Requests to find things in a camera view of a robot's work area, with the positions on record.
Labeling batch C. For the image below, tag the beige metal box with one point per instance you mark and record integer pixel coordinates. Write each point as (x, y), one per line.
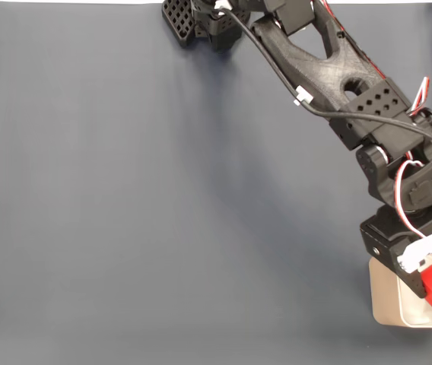
(383, 296)

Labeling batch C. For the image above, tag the dark grey table mat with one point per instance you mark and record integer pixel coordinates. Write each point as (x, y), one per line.
(124, 190)

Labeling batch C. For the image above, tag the camera board on white mount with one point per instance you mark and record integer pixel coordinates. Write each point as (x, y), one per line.
(429, 247)

